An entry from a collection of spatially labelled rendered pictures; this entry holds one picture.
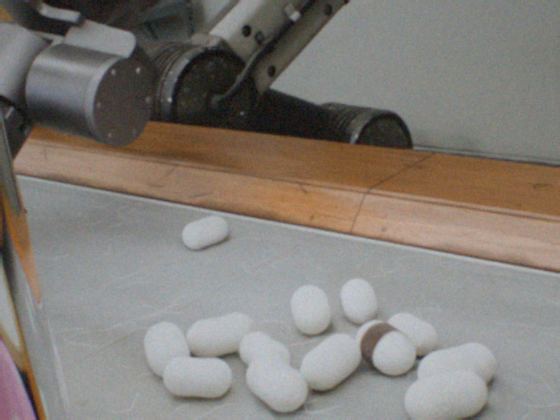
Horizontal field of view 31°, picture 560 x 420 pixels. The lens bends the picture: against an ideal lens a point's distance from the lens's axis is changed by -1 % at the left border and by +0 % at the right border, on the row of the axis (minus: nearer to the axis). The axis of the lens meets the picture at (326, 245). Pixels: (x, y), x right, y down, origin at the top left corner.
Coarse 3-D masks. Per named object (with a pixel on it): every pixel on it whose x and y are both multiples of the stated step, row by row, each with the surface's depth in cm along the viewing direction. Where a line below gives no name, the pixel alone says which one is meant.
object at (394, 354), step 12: (372, 324) 50; (360, 336) 50; (384, 336) 49; (396, 336) 49; (384, 348) 48; (396, 348) 48; (408, 348) 48; (384, 360) 48; (396, 360) 48; (408, 360) 48; (384, 372) 49; (396, 372) 48
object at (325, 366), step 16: (336, 336) 49; (320, 352) 48; (336, 352) 48; (352, 352) 49; (304, 368) 48; (320, 368) 47; (336, 368) 48; (352, 368) 49; (320, 384) 48; (336, 384) 48
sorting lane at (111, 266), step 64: (64, 192) 83; (64, 256) 69; (128, 256) 68; (192, 256) 67; (256, 256) 66; (320, 256) 64; (384, 256) 63; (448, 256) 62; (64, 320) 59; (128, 320) 58; (192, 320) 58; (256, 320) 57; (384, 320) 55; (448, 320) 54; (512, 320) 53; (128, 384) 51; (384, 384) 49; (512, 384) 47
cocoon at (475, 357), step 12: (456, 348) 47; (468, 348) 47; (480, 348) 47; (432, 360) 46; (444, 360) 46; (456, 360) 46; (468, 360) 46; (480, 360) 46; (492, 360) 47; (420, 372) 46; (432, 372) 46; (444, 372) 46; (480, 372) 46; (492, 372) 47
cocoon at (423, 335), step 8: (392, 320) 51; (400, 320) 51; (408, 320) 51; (416, 320) 51; (400, 328) 51; (408, 328) 50; (416, 328) 50; (424, 328) 50; (432, 328) 50; (408, 336) 50; (416, 336) 50; (424, 336) 50; (432, 336) 50; (416, 344) 50; (424, 344) 50; (432, 344) 50; (416, 352) 50; (424, 352) 50
